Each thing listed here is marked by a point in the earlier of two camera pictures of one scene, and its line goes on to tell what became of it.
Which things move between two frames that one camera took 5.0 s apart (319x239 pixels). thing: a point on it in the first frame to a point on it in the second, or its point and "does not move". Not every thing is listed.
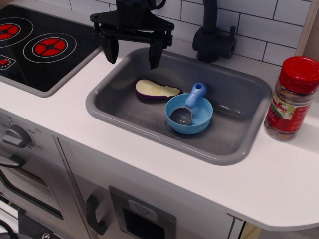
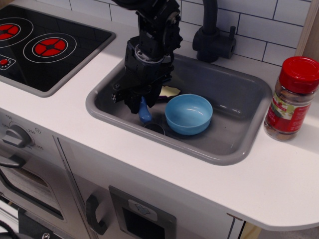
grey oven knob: x=17 y=136 does not move
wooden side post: x=308 y=45 does not move
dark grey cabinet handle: x=91 y=203 does not move
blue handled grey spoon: x=183 y=116 to x=144 y=113
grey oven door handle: x=20 y=161 does not move
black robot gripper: x=133 y=20 to x=141 y=79
